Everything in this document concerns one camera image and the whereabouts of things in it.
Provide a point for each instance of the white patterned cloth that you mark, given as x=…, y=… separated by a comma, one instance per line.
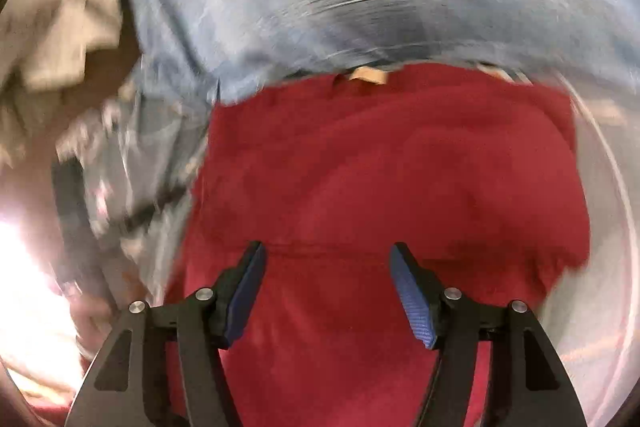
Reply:
x=60, y=37

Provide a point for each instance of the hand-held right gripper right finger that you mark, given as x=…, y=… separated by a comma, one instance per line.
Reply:
x=412, y=297

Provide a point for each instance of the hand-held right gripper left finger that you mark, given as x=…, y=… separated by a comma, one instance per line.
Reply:
x=245, y=292

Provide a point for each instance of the grey star-print bed sheet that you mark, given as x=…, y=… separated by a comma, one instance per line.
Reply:
x=160, y=147

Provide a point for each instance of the red fleece garment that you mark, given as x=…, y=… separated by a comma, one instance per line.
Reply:
x=360, y=177

